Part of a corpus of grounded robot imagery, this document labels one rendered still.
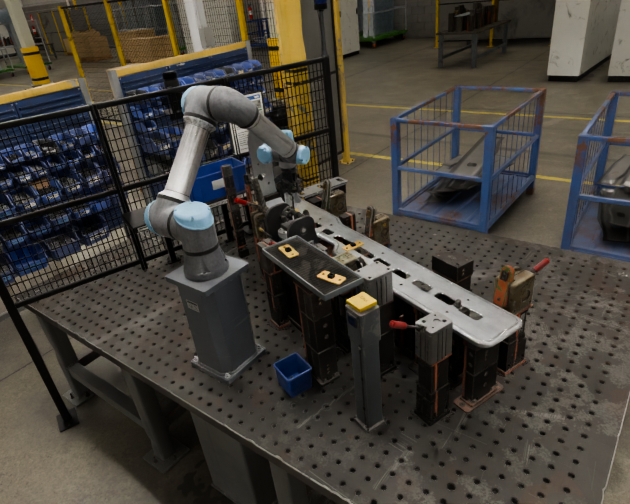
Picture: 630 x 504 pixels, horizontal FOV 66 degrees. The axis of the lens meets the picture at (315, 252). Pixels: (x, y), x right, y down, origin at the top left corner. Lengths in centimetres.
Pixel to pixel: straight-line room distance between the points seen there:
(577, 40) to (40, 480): 900
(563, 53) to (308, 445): 864
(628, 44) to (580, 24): 77
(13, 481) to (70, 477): 28
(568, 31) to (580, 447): 835
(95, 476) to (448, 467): 175
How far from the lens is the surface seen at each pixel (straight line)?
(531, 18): 1381
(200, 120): 172
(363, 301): 130
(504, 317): 154
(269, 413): 168
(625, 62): 947
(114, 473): 268
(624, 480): 254
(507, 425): 164
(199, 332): 177
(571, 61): 956
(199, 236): 157
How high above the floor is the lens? 192
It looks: 29 degrees down
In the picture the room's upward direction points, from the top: 7 degrees counter-clockwise
